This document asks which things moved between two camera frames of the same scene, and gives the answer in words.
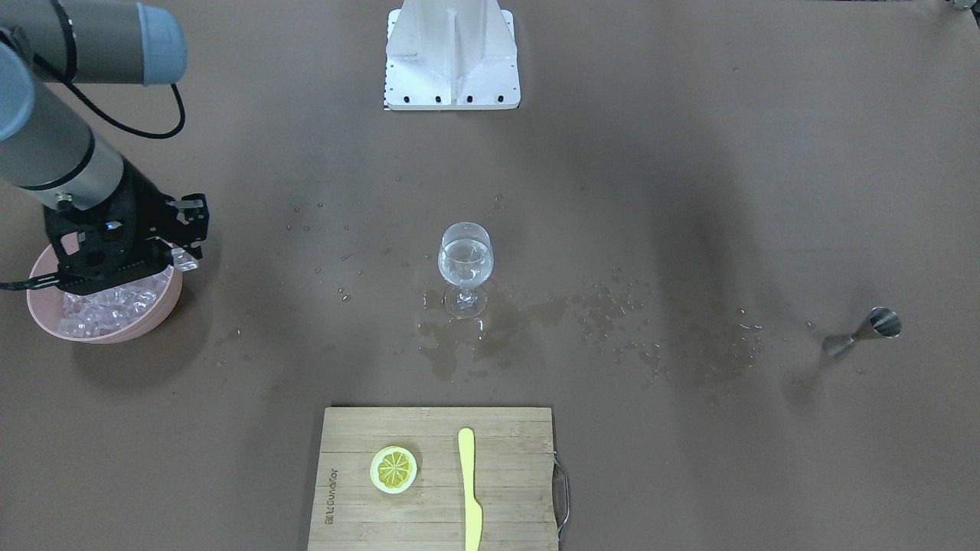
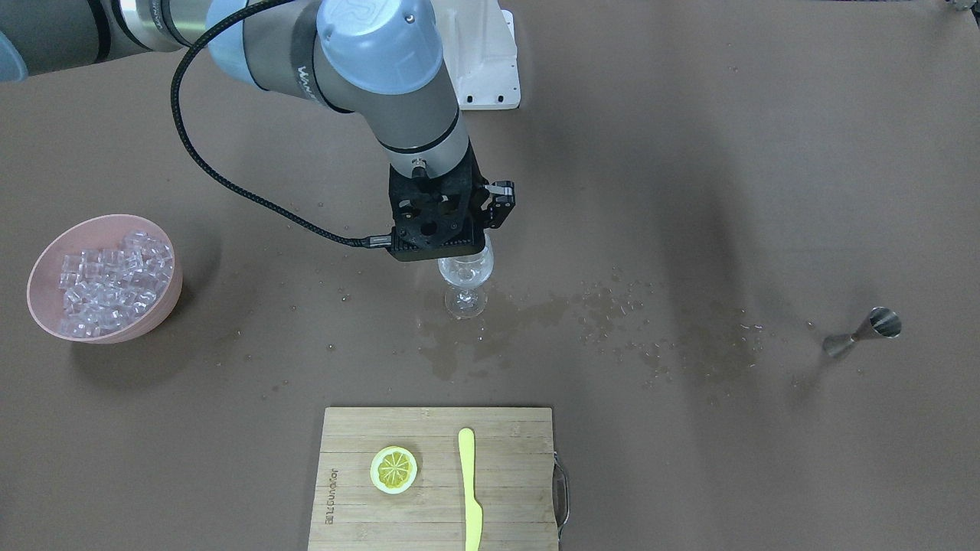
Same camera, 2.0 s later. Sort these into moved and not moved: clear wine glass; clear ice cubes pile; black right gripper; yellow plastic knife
Moved: black right gripper
Not moved: clear wine glass; clear ice cubes pile; yellow plastic knife
